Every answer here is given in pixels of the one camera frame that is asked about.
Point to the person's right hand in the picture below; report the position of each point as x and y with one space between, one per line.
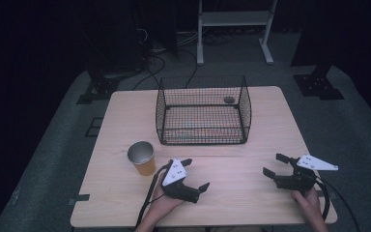
310 204

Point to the small dark round object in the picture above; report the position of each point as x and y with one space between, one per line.
229 100

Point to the orange metal cup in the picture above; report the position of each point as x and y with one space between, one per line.
145 166

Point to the person's left hand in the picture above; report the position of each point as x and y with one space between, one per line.
164 203

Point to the black tape strip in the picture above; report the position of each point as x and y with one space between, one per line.
79 198

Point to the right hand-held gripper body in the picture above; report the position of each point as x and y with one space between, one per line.
301 180

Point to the white metal desk frame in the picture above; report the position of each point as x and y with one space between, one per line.
235 18

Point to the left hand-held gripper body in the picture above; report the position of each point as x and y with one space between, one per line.
175 172

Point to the black tape floor outline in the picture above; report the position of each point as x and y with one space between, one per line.
94 127

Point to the black metal stand base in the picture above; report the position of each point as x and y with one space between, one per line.
319 87
99 88

